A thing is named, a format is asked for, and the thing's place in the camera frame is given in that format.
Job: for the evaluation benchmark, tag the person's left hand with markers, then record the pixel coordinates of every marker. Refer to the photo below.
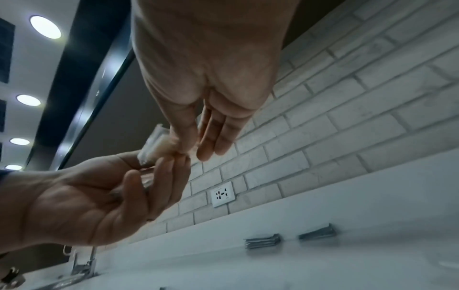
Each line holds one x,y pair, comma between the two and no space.
79,204

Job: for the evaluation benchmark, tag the stack of beige soap packets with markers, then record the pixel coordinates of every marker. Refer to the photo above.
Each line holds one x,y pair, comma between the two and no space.
157,145

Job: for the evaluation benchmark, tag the chrome faucet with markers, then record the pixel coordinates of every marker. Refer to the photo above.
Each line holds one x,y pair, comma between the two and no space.
86,263

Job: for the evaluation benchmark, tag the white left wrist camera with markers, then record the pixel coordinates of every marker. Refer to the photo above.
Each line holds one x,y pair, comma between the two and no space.
12,277

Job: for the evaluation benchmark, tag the person's right hand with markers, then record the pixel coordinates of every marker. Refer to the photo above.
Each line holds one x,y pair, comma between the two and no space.
211,51

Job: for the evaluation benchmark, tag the white wall socket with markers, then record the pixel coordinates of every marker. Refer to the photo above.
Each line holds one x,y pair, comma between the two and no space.
222,194

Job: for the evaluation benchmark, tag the round ceiling light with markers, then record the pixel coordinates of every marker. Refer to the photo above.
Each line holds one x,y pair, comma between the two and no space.
19,141
28,100
13,167
45,27

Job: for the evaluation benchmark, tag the dark ceiling vent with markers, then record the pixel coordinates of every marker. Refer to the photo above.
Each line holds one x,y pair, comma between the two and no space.
7,51
3,116

